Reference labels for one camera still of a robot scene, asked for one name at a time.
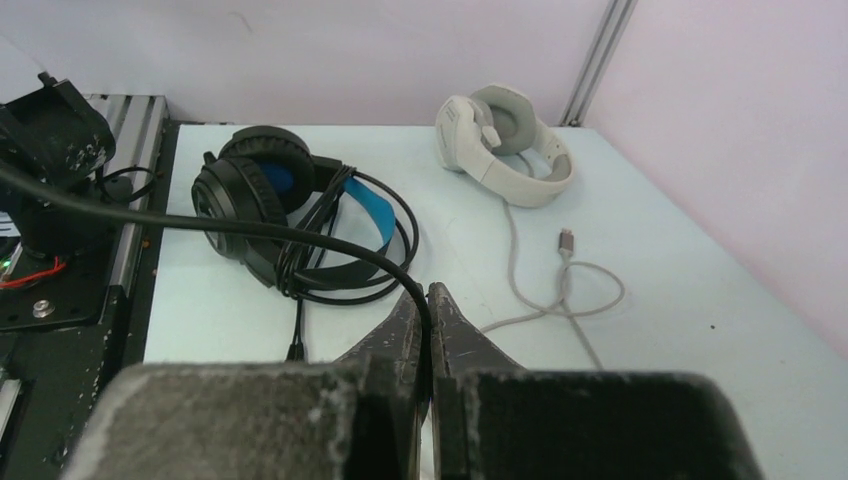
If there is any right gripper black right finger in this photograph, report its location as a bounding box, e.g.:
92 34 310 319
428 283 763 479

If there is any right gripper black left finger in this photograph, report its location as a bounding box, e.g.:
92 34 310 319
60 294 423 479

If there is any black headset with blue band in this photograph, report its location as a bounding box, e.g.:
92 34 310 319
191 126 420 361

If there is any small black on-ear headphones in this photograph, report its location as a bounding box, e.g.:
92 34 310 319
0 162 435 405

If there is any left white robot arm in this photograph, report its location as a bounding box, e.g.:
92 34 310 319
1 71 116 258

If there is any white gaming headset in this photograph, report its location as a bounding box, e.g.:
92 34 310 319
435 83 627 371

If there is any left aluminium frame post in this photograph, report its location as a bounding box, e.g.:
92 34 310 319
559 0 638 127

